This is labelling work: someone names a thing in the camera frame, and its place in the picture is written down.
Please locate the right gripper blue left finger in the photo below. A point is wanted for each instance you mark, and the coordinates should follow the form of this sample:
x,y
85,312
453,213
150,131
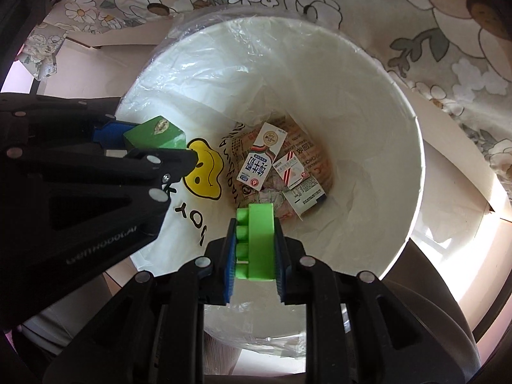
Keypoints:
x,y
229,260

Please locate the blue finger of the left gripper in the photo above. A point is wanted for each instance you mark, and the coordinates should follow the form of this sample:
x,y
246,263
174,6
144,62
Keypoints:
x,y
111,136
178,163

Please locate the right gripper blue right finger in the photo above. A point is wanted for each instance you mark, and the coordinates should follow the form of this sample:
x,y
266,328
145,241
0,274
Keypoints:
x,y
283,263

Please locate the green wooden block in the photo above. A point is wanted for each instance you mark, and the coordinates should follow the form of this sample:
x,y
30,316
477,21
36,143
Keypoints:
x,y
156,133

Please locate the green toy brick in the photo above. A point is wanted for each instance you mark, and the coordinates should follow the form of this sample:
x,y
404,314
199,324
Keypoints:
x,y
254,232

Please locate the white trash bin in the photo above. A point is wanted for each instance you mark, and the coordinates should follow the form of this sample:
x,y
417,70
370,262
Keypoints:
x,y
276,175

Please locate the blue white small box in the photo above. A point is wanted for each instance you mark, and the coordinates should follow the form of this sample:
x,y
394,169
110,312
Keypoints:
x,y
305,196

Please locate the red striped white box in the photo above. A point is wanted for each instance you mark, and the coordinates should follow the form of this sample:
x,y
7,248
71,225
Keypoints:
x,y
291,170

